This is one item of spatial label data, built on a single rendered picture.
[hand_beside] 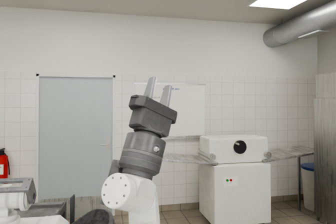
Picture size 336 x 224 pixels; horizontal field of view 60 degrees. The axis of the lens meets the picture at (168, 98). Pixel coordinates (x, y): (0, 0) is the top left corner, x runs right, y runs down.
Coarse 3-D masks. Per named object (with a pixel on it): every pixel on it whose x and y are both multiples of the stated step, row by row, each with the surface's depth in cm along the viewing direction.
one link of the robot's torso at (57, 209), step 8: (72, 200) 81; (16, 208) 83; (32, 208) 84; (40, 208) 83; (48, 208) 83; (56, 208) 83; (64, 208) 88; (72, 208) 81; (24, 216) 77; (32, 216) 77; (40, 216) 77; (48, 216) 77; (56, 216) 77; (64, 216) 87; (72, 216) 81
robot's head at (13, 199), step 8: (0, 184) 68; (8, 184) 69; (16, 192) 67; (0, 200) 66; (8, 200) 66; (16, 200) 66; (0, 208) 66; (8, 208) 67; (0, 216) 66; (8, 216) 67; (16, 216) 68
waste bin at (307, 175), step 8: (304, 168) 456; (312, 168) 445; (304, 176) 459; (312, 176) 445; (304, 184) 460; (312, 184) 446; (304, 192) 462; (312, 192) 447; (304, 200) 464; (312, 200) 447; (312, 208) 448
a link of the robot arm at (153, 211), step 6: (156, 192) 63; (156, 198) 62; (156, 204) 61; (150, 210) 60; (156, 210) 60; (132, 216) 61; (138, 216) 61; (144, 216) 60; (150, 216) 60; (156, 216) 59; (132, 222) 61; (138, 222) 60; (144, 222) 60; (150, 222) 59; (156, 222) 59
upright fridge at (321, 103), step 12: (324, 84) 378; (324, 96) 378; (324, 108) 372; (324, 120) 372; (324, 132) 372; (324, 144) 371; (324, 156) 371; (324, 168) 371; (324, 180) 371; (324, 192) 371; (324, 204) 371; (324, 216) 371
